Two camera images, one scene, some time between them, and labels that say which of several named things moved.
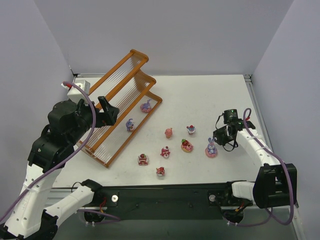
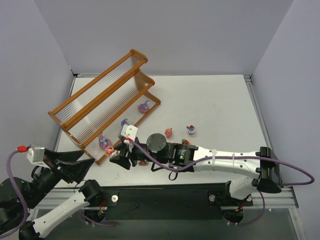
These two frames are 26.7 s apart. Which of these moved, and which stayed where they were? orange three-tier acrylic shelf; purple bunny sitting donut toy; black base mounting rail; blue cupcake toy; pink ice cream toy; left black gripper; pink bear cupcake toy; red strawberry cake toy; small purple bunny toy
Moved: left black gripper; small purple bunny toy; pink bear cupcake toy; purple bunny sitting donut toy
Stayed: red strawberry cake toy; pink ice cream toy; black base mounting rail; orange three-tier acrylic shelf; blue cupcake toy
